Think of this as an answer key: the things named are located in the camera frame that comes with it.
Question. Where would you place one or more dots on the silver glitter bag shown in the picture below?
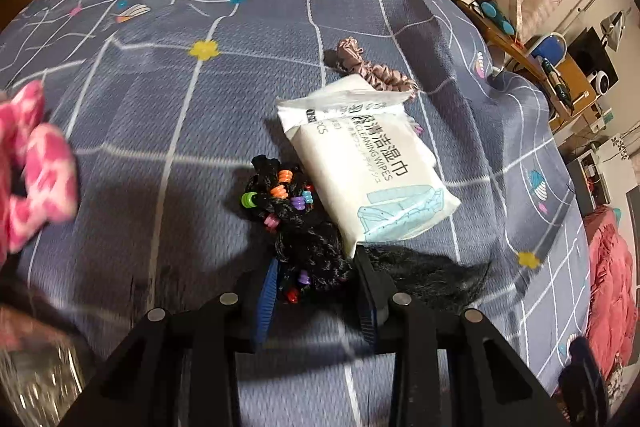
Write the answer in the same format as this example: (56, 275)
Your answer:
(35, 377)

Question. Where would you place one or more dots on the dusty pink scrunchie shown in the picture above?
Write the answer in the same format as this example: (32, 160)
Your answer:
(380, 74)

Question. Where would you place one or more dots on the teal round object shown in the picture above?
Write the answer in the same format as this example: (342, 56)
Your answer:
(495, 14)

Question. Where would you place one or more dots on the wooden desk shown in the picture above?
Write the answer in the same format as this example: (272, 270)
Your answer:
(575, 79)

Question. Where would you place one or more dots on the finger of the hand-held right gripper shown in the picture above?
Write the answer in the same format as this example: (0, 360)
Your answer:
(585, 377)

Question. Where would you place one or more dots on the blue white chair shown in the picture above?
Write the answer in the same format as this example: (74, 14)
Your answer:
(547, 47)

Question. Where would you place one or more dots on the pink blanket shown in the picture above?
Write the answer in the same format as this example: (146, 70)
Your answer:
(610, 287)

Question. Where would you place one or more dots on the grey printed bed sheet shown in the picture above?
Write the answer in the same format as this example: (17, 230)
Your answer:
(150, 107)

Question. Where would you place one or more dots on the white round device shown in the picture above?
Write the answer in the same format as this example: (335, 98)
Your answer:
(604, 82)

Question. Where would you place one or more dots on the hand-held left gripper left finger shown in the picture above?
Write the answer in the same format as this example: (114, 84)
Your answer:
(265, 307)

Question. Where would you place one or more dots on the white cabinet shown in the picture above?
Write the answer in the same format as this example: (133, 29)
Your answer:
(605, 172)

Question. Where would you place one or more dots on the white wet wipes pack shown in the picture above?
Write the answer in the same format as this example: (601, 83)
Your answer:
(360, 177)

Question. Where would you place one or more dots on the pink white patterned cloth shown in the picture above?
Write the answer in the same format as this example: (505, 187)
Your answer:
(45, 167)

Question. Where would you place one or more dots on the black beaded braided wig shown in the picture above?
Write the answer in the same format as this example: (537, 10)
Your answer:
(305, 252)

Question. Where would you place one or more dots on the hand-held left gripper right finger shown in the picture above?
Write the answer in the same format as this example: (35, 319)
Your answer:
(370, 312)

